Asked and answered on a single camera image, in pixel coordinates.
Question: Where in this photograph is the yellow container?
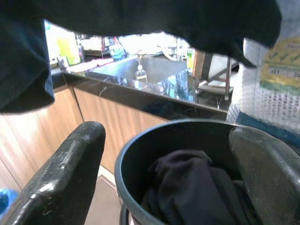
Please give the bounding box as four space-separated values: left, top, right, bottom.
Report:
56 35 82 66

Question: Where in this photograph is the clear soap bottle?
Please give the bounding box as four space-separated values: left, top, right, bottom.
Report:
135 56 148 90

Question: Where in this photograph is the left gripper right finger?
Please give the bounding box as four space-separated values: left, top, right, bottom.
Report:
228 126 300 225

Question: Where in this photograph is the black jacket red trim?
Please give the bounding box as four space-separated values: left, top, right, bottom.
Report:
142 150 261 225

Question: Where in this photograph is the black t-shirt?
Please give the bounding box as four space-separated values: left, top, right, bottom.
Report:
0 0 282 113

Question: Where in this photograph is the green bottle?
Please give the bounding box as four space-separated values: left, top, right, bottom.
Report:
187 49 195 69

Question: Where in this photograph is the black stone countertop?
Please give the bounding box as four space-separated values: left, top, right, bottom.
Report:
50 70 229 120

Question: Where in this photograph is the stainless steel sink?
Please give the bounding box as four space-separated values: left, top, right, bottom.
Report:
85 55 195 104

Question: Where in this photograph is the yellow green energy label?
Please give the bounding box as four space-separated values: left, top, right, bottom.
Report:
260 38 300 94

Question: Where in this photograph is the black plastic bucket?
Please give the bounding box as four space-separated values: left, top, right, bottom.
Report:
114 118 258 225

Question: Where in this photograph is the bin with blue bag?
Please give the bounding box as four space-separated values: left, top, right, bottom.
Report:
0 188 19 218

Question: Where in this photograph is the steel shelf rack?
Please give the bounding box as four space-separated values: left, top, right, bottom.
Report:
192 50 235 101

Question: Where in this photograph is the blue bag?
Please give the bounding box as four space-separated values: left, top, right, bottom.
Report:
109 44 127 61

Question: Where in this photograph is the wooden base cabinet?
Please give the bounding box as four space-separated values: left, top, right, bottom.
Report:
0 85 169 190

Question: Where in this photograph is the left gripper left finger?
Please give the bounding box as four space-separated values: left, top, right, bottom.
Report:
0 120 106 225

